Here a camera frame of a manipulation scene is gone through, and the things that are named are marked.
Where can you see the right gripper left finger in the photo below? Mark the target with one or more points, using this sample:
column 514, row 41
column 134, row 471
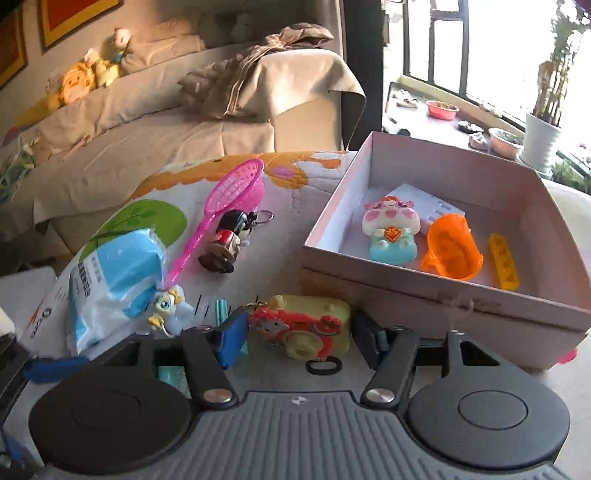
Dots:
column 207, row 354

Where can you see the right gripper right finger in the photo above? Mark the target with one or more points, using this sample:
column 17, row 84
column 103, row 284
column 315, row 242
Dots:
column 391, row 353

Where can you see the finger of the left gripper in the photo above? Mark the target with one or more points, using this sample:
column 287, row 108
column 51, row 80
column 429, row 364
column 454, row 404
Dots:
column 50, row 370

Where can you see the yellow red toy camera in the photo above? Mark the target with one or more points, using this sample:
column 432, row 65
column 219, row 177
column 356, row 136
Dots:
column 311, row 329

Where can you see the blue white plastic bag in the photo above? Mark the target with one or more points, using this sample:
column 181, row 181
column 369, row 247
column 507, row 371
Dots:
column 97, row 295

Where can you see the orange plastic toy bowl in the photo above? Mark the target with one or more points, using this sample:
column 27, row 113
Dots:
column 451, row 249

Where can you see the pink pig toy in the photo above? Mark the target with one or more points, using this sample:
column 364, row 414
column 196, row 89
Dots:
column 392, row 225

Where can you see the black haired doll keychain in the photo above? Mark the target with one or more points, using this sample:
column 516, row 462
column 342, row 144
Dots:
column 230, row 236

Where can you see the yellow toy brick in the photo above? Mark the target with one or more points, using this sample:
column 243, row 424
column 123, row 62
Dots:
column 504, row 265

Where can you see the white plastic toy panel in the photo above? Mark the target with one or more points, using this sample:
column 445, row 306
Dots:
column 428, row 206

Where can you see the pink toy net scoop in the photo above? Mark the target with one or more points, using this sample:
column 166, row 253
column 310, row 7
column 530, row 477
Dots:
column 242, row 188

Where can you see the small blonde doll figure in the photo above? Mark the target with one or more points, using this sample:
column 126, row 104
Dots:
column 170, row 312

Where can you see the pink cardboard box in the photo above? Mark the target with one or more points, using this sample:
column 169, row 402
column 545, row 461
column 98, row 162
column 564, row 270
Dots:
column 534, row 326

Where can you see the colourful ruler play mat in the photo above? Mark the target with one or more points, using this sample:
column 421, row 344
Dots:
column 471, row 412

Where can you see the beige sofa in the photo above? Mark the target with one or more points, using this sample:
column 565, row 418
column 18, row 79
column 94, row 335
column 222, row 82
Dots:
column 97, row 151

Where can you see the round planter dish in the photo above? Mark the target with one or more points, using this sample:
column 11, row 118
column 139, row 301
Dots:
column 505, row 143

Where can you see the red plastic basin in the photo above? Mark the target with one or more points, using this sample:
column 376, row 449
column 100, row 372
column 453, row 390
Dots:
column 442, row 110

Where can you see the brown jacket on sofa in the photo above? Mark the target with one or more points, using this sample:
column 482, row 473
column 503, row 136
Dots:
column 213, row 91

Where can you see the white pot bamboo plant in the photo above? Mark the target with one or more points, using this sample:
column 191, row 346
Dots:
column 543, row 131

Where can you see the yellow duck plush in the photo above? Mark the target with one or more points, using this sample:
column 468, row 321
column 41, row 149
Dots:
column 74, row 84

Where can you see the beige pillow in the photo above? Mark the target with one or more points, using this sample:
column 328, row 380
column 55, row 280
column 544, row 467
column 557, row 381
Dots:
column 160, row 43

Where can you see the small plush doll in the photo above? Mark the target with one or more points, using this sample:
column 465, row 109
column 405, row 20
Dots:
column 107, row 71

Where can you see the red framed picture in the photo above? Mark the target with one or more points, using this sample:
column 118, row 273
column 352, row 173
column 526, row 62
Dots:
column 60, row 18

